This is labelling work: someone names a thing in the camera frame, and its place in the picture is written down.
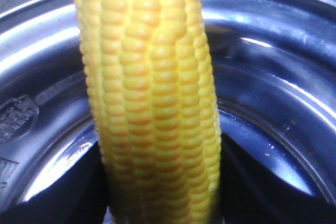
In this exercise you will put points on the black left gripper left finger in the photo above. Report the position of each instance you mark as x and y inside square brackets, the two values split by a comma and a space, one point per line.
[78, 196]

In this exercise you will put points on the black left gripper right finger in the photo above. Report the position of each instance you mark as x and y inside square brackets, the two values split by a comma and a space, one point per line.
[250, 193]

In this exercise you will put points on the grey electric cooking pot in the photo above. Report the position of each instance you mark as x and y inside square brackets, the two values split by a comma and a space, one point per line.
[274, 67]

